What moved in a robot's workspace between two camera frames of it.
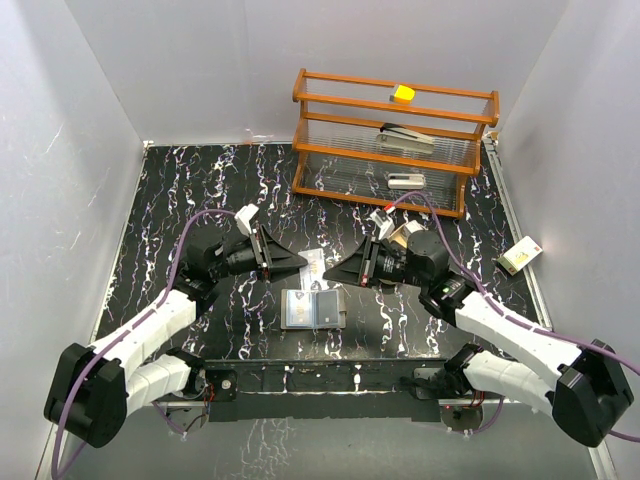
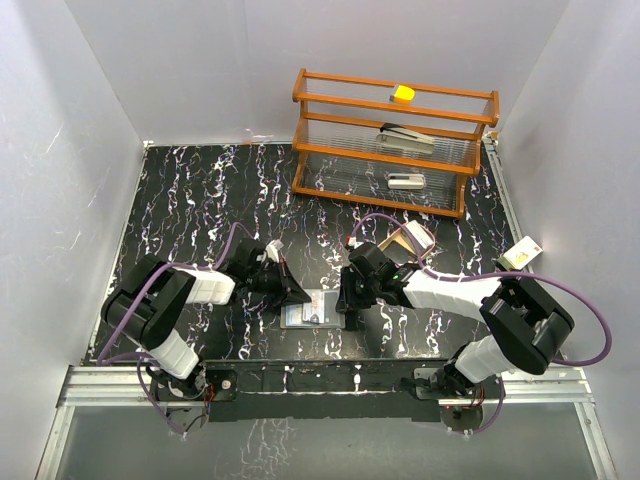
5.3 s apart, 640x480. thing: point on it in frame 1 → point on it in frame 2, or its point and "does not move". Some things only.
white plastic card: (298, 308) does not move
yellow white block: (403, 94) does not move
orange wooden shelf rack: (404, 146) does not move
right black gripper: (359, 267) → (348, 300)
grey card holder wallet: (312, 309) does not move
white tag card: (520, 255) does not move
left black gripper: (272, 259) → (288, 291)
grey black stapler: (401, 137) does not move
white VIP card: (313, 271) → (315, 306)
